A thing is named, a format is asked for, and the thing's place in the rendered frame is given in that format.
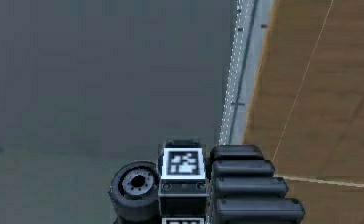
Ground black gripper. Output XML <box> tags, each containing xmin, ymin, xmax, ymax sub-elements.
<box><xmin>108</xmin><ymin>160</ymin><xmax>162</xmax><ymax>224</ymax></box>

